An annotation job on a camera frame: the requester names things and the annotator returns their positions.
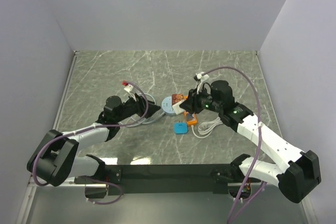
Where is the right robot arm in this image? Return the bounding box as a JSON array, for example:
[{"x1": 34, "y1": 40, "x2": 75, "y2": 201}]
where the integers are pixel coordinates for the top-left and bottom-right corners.
[{"x1": 173, "y1": 80, "x2": 321, "y2": 203}]

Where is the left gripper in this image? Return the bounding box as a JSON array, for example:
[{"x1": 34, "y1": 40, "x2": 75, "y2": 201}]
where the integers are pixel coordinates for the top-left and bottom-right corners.
[{"x1": 115, "y1": 92, "x2": 161, "y2": 122}]

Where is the blue square adapter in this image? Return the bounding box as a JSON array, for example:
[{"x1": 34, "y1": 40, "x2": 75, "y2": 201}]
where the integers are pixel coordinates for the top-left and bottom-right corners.
[{"x1": 173, "y1": 122, "x2": 188, "y2": 134}]

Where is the aluminium rail frame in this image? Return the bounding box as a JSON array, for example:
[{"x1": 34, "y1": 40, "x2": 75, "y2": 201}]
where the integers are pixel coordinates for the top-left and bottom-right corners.
[{"x1": 15, "y1": 50, "x2": 320, "y2": 224}]

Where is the red cube socket adapter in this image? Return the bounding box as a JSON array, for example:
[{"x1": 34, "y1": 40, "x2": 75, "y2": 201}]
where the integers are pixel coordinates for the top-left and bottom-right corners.
[{"x1": 171, "y1": 93, "x2": 184, "y2": 104}]

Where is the round light blue power strip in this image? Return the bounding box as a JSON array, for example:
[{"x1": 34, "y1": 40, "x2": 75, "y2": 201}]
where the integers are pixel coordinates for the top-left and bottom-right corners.
[{"x1": 161, "y1": 96, "x2": 177, "y2": 116}]

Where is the white power cable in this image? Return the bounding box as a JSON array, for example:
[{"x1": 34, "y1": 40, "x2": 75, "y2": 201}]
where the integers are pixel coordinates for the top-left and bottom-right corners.
[{"x1": 191, "y1": 118, "x2": 224, "y2": 139}]

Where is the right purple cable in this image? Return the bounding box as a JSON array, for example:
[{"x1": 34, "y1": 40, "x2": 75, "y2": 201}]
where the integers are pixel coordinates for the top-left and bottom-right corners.
[{"x1": 202, "y1": 66, "x2": 266, "y2": 224}]

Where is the light blue power cable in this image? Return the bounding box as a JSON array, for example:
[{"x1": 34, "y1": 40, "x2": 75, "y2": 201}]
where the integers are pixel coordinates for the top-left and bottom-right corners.
[{"x1": 118, "y1": 92, "x2": 166, "y2": 128}]

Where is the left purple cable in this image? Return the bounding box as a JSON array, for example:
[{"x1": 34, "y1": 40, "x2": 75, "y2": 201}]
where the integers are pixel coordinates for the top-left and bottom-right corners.
[{"x1": 31, "y1": 82, "x2": 150, "y2": 206}]

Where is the white square plug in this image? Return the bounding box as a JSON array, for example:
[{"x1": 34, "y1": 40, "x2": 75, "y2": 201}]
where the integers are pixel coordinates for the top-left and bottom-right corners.
[{"x1": 172, "y1": 100, "x2": 185, "y2": 115}]

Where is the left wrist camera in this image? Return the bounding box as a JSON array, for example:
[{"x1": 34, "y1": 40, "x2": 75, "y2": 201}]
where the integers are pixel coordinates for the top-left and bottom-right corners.
[{"x1": 122, "y1": 80, "x2": 140, "y2": 101}]

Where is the black base beam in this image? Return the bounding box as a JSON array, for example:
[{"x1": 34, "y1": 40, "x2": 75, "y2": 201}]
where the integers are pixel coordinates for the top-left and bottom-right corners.
[{"x1": 73, "y1": 165, "x2": 263, "y2": 199}]

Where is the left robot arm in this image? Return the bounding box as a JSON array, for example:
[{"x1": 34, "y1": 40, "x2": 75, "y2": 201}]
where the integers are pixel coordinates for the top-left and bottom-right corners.
[{"x1": 27, "y1": 94, "x2": 161, "y2": 187}]

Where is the orange power strip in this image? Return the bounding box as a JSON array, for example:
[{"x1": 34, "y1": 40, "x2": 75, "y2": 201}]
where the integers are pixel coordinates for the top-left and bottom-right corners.
[{"x1": 183, "y1": 111, "x2": 197, "y2": 127}]

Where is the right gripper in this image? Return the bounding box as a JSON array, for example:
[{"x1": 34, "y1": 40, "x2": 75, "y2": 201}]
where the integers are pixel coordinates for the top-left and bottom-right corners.
[{"x1": 180, "y1": 83, "x2": 223, "y2": 114}]

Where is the purple cable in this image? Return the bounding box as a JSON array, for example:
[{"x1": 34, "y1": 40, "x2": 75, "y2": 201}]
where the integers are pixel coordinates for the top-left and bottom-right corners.
[
  {"x1": 202, "y1": 66, "x2": 266, "y2": 224},
  {"x1": 31, "y1": 82, "x2": 150, "y2": 206}
]

